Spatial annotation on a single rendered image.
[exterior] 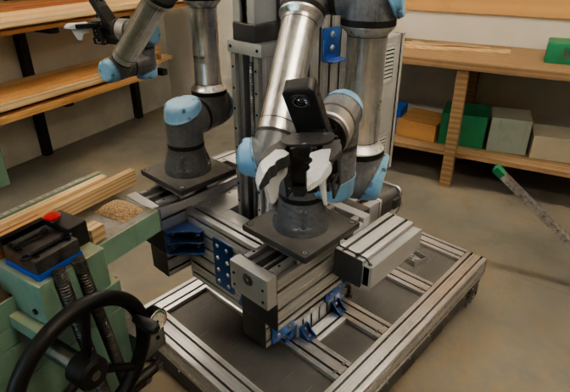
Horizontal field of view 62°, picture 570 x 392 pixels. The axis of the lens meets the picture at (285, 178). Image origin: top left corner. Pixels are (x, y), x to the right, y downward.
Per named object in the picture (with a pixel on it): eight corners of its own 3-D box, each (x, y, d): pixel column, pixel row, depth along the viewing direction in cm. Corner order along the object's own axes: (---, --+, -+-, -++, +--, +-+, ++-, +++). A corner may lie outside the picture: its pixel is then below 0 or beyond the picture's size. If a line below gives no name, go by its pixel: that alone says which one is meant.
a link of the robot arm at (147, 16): (180, -26, 123) (111, 93, 153) (206, -27, 131) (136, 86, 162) (152, -59, 123) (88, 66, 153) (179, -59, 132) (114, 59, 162)
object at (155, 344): (144, 363, 119) (140, 339, 115) (110, 344, 125) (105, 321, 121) (168, 342, 125) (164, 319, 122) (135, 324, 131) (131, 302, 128)
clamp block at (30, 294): (47, 329, 84) (36, 289, 80) (3, 302, 91) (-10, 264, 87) (114, 283, 96) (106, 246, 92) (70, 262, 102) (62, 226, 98)
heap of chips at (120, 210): (123, 223, 111) (121, 215, 110) (94, 211, 115) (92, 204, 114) (145, 210, 116) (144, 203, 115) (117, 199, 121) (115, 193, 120)
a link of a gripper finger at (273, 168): (265, 222, 58) (302, 190, 65) (258, 178, 56) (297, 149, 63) (245, 218, 60) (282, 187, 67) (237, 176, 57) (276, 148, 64)
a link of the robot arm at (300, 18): (282, -59, 97) (227, 165, 85) (335, -59, 94) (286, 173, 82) (293, -20, 108) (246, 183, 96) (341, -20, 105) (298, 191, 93)
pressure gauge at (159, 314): (151, 344, 115) (147, 319, 112) (140, 338, 117) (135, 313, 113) (169, 328, 120) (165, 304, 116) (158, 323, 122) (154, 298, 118)
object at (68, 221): (39, 282, 82) (31, 256, 79) (2, 262, 87) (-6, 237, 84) (101, 245, 92) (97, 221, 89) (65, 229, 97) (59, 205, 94)
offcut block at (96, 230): (93, 244, 103) (91, 231, 101) (82, 240, 104) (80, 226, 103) (106, 237, 105) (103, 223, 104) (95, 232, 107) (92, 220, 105)
